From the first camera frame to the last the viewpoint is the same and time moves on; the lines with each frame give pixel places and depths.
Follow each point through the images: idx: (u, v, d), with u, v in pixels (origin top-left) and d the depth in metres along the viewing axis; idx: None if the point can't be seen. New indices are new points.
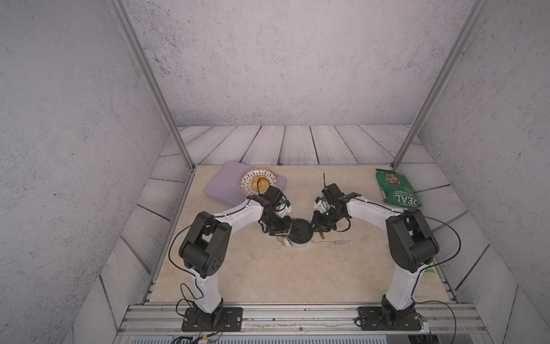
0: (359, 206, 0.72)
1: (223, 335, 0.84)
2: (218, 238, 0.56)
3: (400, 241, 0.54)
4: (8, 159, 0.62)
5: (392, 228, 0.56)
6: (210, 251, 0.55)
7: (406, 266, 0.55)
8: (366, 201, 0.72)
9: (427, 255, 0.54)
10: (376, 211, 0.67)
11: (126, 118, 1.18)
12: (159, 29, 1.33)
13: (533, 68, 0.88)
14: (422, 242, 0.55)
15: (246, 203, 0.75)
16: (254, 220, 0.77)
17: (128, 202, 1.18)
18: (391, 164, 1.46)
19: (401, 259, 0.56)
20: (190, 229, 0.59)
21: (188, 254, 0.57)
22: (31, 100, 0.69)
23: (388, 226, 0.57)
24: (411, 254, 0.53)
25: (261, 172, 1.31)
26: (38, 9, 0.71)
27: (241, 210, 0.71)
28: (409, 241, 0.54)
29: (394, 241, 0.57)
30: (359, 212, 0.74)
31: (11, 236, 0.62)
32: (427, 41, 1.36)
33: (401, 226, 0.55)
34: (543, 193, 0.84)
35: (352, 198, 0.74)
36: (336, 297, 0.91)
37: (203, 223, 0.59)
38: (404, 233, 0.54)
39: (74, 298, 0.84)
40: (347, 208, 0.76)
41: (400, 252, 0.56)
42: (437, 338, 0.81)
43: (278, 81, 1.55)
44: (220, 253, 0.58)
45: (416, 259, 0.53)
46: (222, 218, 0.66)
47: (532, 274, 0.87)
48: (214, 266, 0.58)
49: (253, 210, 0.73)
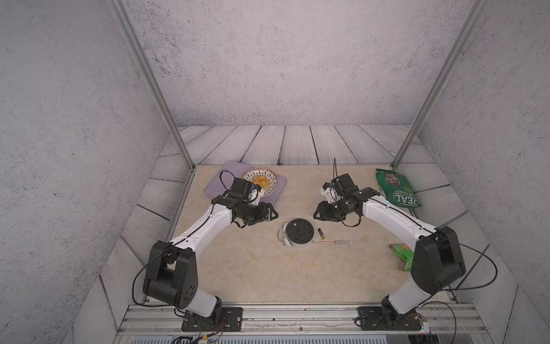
0: (382, 213, 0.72)
1: (223, 335, 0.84)
2: (182, 268, 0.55)
3: (430, 264, 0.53)
4: (8, 159, 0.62)
5: (425, 250, 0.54)
6: (177, 284, 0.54)
7: (430, 287, 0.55)
8: (388, 208, 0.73)
9: (453, 279, 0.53)
10: (402, 223, 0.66)
11: (126, 118, 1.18)
12: (159, 29, 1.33)
13: (533, 68, 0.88)
14: (450, 266, 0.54)
15: (209, 215, 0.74)
16: (227, 223, 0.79)
17: (129, 202, 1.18)
18: (391, 164, 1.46)
19: (426, 281, 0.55)
20: (150, 264, 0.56)
21: (155, 291, 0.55)
22: (31, 99, 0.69)
23: (420, 247, 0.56)
24: (439, 277, 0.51)
25: (261, 172, 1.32)
26: (38, 9, 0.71)
27: (205, 223, 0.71)
28: (439, 265, 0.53)
29: (422, 262, 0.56)
30: (379, 218, 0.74)
31: (11, 236, 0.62)
32: (427, 41, 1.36)
33: (433, 249, 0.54)
34: (543, 193, 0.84)
35: (371, 201, 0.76)
36: (336, 298, 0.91)
37: (162, 255, 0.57)
38: (436, 256, 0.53)
39: (74, 298, 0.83)
40: (365, 210, 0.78)
41: (427, 273, 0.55)
42: (437, 338, 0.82)
43: (278, 81, 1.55)
44: (191, 280, 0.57)
45: (442, 284, 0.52)
46: (184, 242, 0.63)
47: (532, 274, 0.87)
48: (187, 296, 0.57)
49: (219, 218, 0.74)
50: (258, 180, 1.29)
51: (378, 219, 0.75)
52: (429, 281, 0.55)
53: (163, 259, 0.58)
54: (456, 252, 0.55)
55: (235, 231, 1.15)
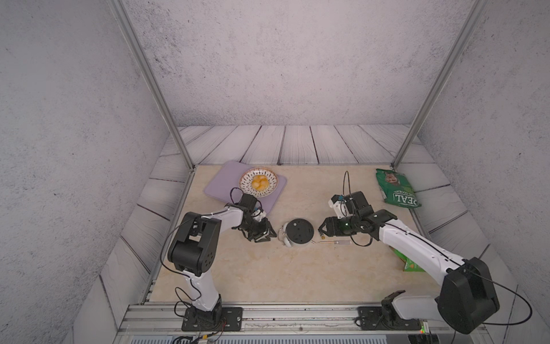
0: (402, 240, 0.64)
1: (223, 335, 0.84)
2: (210, 232, 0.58)
3: (462, 303, 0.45)
4: (8, 159, 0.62)
5: (454, 287, 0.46)
6: (203, 246, 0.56)
7: (458, 325, 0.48)
8: (408, 235, 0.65)
9: (485, 317, 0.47)
10: (425, 254, 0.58)
11: (126, 118, 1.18)
12: (159, 29, 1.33)
13: (533, 68, 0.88)
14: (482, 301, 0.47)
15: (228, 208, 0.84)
16: (238, 223, 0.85)
17: (129, 202, 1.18)
18: (391, 164, 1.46)
19: (452, 317, 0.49)
20: (180, 230, 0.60)
21: (178, 256, 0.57)
22: (31, 99, 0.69)
23: (447, 282, 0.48)
24: (472, 317, 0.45)
25: (261, 172, 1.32)
26: (38, 9, 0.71)
27: (225, 211, 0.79)
28: (472, 303, 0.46)
29: (447, 297, 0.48)
30: (397, 244, 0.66)
31: (10, 236, 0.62)
32: (427, 41, 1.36)
33: (465, 285, 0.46)
34: (543, 193, 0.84)
35: (387, 225, 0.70)
36: (336, 297, 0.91)
37: (191, 222, 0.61)
38: (468, 294, 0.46)
39: (74, 297, 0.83)
40: (382, 236, 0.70)
41: (455, 309, 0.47)
42: (437, 338, 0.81)
43: (278, 81, 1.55)
44: (213, 248, 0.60)
45: (474, 323, 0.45)
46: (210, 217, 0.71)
47: (532, 274, 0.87)
48: (208, 264, 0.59)
49: (237, 211, 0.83)
50: (258, 180, 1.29)
51: (396, 246, 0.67)
52: (457, 318, 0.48)
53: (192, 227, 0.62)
54: (488, 285, 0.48)
55: (235, 231, 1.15)
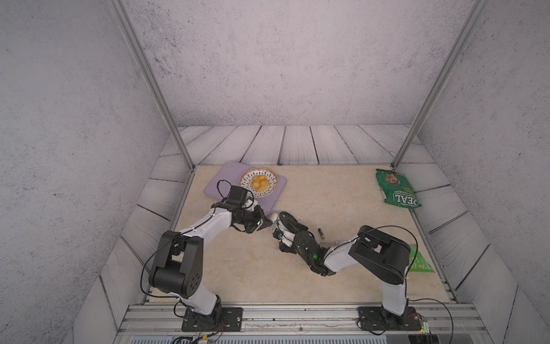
0: (330, 256, 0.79)
1: (223, 335, 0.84)
2: (190, 254, 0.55)
3: (372, 261, 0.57)
4: (8, 159, 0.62)
5: (357, 255, 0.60)
6: (185, 269, 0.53)
7: (396, 280, 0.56)
8: (334, 250, 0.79)
9: (400, 259, 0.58)
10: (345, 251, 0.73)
11: (126, 117, 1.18)
12: (159, 29, 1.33)
13: (533, 68, 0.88)
14: (389, 249, 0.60)
15: (213, 212, 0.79)
16: (228, 225, 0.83)
17: (129, 202, 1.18)
18: (391, 164, 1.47)
19: (387, 277, 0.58)
20: (158, 253, 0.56)
21: (160, 279, 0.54)
22: (31, 99, 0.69)
23: (353, 256, 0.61)
24: (387, 265, 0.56)
25: (261, 172, 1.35)
26: (38, 9, 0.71)
27: (209, 220, 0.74)
28: (377, 256, 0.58)
29: (371, 267, 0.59)
30: (338, 262, 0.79)
31: (11, 236, 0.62)
32: (427, 41, 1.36)
33: (361, 249, 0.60)
34: (543, 193, 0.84)
35: (326, 256, 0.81)
36: (336, 298, 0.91)
37: (170, 243, 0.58)
38: (368, 252, 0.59)
39: (74, 298, 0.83)
40: (330, 264, 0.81)
41: (382, 272, 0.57)
42: (437, 338, 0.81)
43: (278, 81, 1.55)
44: (198, 269, 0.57)
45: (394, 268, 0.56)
46: (190, 232, 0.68)
47: (532, 274, 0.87)
48: (194, 284, 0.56)
49: (222, 215, 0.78)
50: (258, 180, 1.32)
51: (337, 271, 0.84)
52: (389, 276, 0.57)
53: (171, 247, 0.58)
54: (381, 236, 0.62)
55: (235, 231, 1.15)
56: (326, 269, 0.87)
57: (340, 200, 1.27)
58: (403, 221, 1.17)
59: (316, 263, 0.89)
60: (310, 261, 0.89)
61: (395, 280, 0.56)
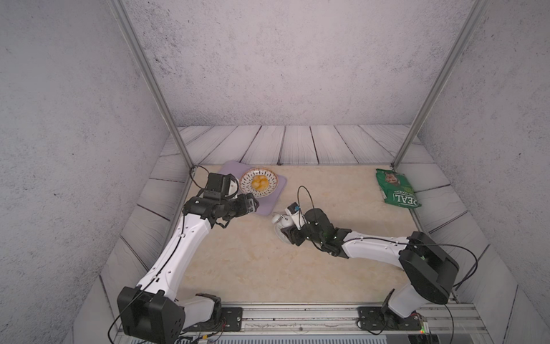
0: (359, 243, 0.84)
1: (223, 335, 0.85)
2: (157, 317, 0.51)
3: (426, 277, 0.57)
4: (8, 159, 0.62)
5: (412, 266, 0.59)
6: (157, 330, 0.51)
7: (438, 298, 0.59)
8: (363, 239, 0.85)
9: (450, 279, 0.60)
10: (380, 246, 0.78)
11: (126, 118, 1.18)
12: (159, 29, 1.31)
13: (533, 68, 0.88)
14: (443, 266, 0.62)
15: (181, 235, 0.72)
16: (207, 230, 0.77)
17: (129, 202, 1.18)
18: (391, 164, 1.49)
19: (431, 294, 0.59)
20: (123, 313, 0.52)
21: (140, 331, 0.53)
22: (31, 100, 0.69)
23: (404, 264, 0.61)
24: (440, 286, 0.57)
25: (261, 172, 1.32)
26: (38, 9, 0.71)
27: (176, 253, 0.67)
28: (432, 274, 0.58)
29: (418, 279, 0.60)
30: (359, 251, 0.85)
31: (10, 237, 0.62)
32: (427, 41, 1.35)
33: (417, 261, 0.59)
34: (543, 193, 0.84)
35: (347, 240, 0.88)
36: (336, 298, 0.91)
37: (133, 300, 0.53)
38: (422, 266, 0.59)
39: (74, 298, 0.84)
40: (347, 249, 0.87)
41: (428, 287, 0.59)
42: (437, 338, 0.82)
43: (278, 81, 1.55)
44: (173, 317, 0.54)
45: (444, 290, 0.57)
46: (154, 284, 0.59)
47: (532, 274, 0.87)
48: (175, 329, 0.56)
49: (192, 237, 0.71)
50: (258, 180, 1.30)
51: (352, 253, 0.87)
52: (432, 293, 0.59)
53: (136, 302, 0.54)
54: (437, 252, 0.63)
55: (235, 231, 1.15)
56: (338, 249, 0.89)
57: (340, 200, 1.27)
58: (403, 221, 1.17)
59: (327, 241, 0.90)
60: (321, 240, 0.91)
61: (437, 297, 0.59)
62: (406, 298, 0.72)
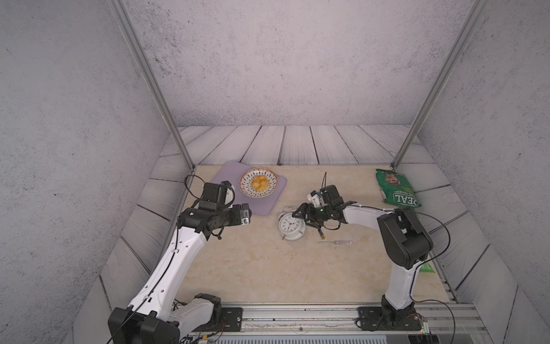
0: (354, 208, 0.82)
1: (223, 335, 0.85)
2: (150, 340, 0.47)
3: (392, 236, 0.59)
4: (8, 159, 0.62)
5: (384, 224, 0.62)
6: None
7: (402, 263, 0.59)
8: (360, 206, 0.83)
9: (420, 249, 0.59)
10: (370, 213, 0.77)
11: (126, 118, 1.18)
12: (158, 29, 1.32)
13: (533, 68, 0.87)
14: (415, 239, 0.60)
15: (175, 250, 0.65)
16: (202, 244, 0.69)
17: (128, 202, 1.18)
18: (391, 164, 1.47)
19: (395, 256, 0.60)
20: (115, 335, 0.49)
21: None
22: (31, 100, 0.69)
23: (379, 223, 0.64)
24: (405, 249, 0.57)
25: (261, 172, 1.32)
26: (37, 9, 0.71)
27: (169, 268, 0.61)
28: (400, 237, 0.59)
29: (387, 239, 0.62)
30: (356, 217, 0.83)
31: (11, 237, 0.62)
32: (427, 41, 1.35)
33: (391, 223, 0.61)
34: (543, 194, 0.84)
35: (348, 205, 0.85)
36: (336, 298, 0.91)
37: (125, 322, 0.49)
38: (394, 227, 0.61)
39: (74, 298, 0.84)
40: (344, 214, 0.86)
41: (394, 250, 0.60)
42: (437, 338, 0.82)
43: (278, 81, 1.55)
44: (168, 338, 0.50)
45: (408, 254, 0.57)
46: (145, 304, 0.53)
47: (533, 274, 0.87)
48: None
49: (186, 252, 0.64)
50: (258, 180, 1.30)
51: (352, 221, 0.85)
52: (398, 257, 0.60)
53: (129, 321, 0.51)
54: (416, 224, 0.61)
55: (235, 231, 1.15)
56: (339, 214, 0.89)
57: None
58: None
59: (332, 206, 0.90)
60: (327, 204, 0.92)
61: (402, 261, 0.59)
62: (393, 277, 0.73)
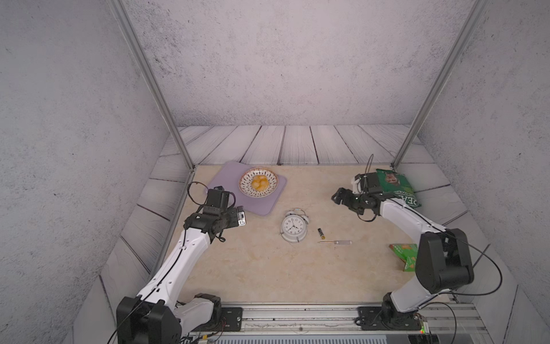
0: (397, 207, 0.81)
1: (223, 335, 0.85)
2: (156, 327, 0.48)
3: (432, 260, 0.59)
4: (8, 159, 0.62)
5: (428, 245, 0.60)
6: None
7: (430, 286, 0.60)
8: (404, 208, 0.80)
9: (456, 279, 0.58)
10: (414, 220, 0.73)
11: (126, 118, 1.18)
12: (159, 29, 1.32)
13: (533, 68, 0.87)
14: (455, 269, 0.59)
15: (182, 247, 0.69)
16: (206, 245, 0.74)
17: (129, 202, 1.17)
18: (391, 164, 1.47)
19: (426, 279, 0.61)
20: (120, 325, 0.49)
21: None
22: (31, 99, 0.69)
23: (422, 242, 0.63)
24: (440, 276, 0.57)
25: (261, 172, 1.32)
26: (37, 9, 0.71)
27: (177, 262, 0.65)
28: (440, 264, 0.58)
29: (425, 259, 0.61)
30: (394, 216, 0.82)
31: (11, 236, 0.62)
32: (427, 41, 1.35)
33: (436, 246, 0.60)
34: (543, 193, 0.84)
35: (389, 200, 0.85)
36: (336, 297, 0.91)
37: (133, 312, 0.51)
38: (437, 252, 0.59)
39: (74, 298, 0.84)
40: (382, 206, 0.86)
41: (428, 272, 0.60)
42: (437, 338, 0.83)
43: (278, 81, 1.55)
44: (172, 331, 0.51)
45: (441, 282, 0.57)
46: (154, 294, 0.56)
47: (532, 274, 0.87)
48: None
49: (193, 250, 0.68)
50: (258, 180, 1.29)
51: (385, 213, 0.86)
52: (429, 279, 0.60)
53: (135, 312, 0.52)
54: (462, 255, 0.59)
55: (235, 231, 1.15)
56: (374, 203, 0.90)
57: None
58: None
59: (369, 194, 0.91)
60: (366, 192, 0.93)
61: (431, 286, 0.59)
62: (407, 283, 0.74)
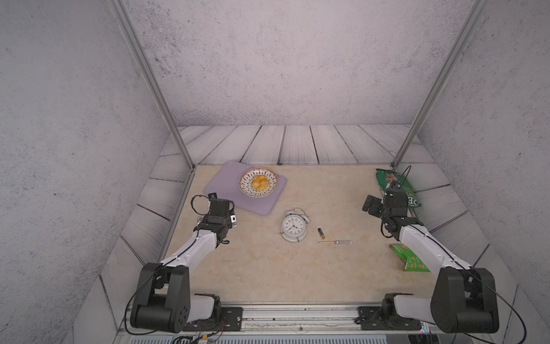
0: (417, 236, 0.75)
1: (223, 335, 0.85)
2: (175, 287, 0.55)
3: (449, 297, 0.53)
4: (8, 159, 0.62)
5: (446, 281, 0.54)
6: (170, 303, 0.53)
7: (445, 325, 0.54)
8: (426, 237, 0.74)
9: (476, 325, 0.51)
10: (434, 252, 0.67)
11: (126, 118, 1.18)
12: (158, 29, 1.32)
13: (533, 68, 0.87)
14: (476, 312, 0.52)
15: (197, 237, 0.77)
16: (212, 248, 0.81)
17: (128, 202, 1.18)
18: (391, 164, 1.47)
19: (441, 316, 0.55)
20: (141, 288, 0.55)
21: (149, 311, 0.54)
22: (31, 99, 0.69)
23: (440, 275, 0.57)
24: (455, 316, 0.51)
25: (261, 172, 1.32)
26: (37, 9, 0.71)
27: (193, 245, 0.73)
28: (457, 303, 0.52)
29: (440, 294, 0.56)
30: (415, 244, 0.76)
31: (11, 236, 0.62)
32: (427, 41, 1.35)
33: (456, 284, 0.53)
34: (543, 193, 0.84)
35: (411, 226, 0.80)
36: (336, 297, 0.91)
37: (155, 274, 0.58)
38: (456, 291, 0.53)
39: (74, 297, 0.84)
40: (402, 232, 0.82)
41: (443, 308, 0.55)
42: (437, 338, 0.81)
43: (278, 81, 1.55)
44: (184, 301, 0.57)
45: (457, 323, 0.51)
46: (175, 261, 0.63)
47: (533, 274, 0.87)
48: (181, 318, 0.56)
49: (207, 239, 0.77)
50: (258, 180, 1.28)
51: (404, 241, 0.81)
52: (444, 317, 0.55)
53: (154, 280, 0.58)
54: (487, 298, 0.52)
55: (235, 231, 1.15)
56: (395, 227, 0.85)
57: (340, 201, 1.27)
58: None
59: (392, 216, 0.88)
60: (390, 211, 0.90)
61: (446, 325, 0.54)
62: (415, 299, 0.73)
